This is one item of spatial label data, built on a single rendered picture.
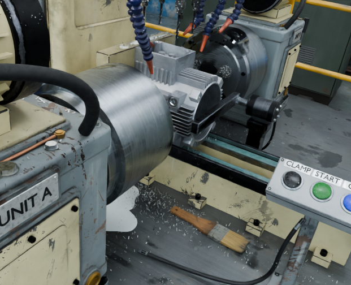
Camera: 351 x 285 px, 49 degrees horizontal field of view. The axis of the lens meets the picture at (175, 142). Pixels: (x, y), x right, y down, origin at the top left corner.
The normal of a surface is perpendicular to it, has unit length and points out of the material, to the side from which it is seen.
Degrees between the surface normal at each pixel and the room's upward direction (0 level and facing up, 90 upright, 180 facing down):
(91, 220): 90
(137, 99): 40
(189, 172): 90
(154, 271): 0
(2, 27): 67
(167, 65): 90
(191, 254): 0
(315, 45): 90
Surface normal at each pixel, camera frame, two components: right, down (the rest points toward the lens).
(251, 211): -0.51, 0.38
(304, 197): -0.22, -0.44
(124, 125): 0.76, -0.23
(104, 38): 0.85, 0.34
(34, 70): 0.61, -0.17
